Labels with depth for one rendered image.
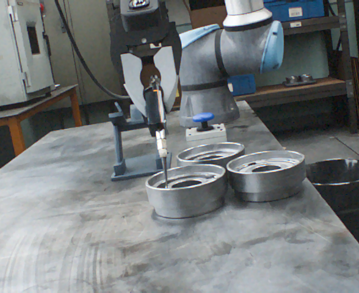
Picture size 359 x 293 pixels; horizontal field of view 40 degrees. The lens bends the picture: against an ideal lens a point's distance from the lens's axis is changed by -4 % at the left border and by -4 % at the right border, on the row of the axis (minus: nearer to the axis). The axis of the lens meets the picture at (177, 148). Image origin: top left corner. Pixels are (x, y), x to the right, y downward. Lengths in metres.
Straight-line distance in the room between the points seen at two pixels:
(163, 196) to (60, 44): 4.02
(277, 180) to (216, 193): 0.08
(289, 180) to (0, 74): 2.46
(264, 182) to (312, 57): 4.23
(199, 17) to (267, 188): 3.59
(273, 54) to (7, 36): 2.01
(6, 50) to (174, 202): 2.39
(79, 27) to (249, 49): 3.49
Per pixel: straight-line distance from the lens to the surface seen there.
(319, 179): 2.15
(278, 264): 0.49
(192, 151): 0.82
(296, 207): 0.62
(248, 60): 1.17
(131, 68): 0.68
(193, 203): 0.62
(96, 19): 4.54
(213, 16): 4.17
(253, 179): 0.64
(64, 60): 4.60
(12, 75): 2.94
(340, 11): 4.29
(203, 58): 1.20
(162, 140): 0.66
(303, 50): 4.82
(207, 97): 1.21
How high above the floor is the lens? 1.02
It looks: 12 degrees down
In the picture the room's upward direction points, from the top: 9 degrees counter-clockwise
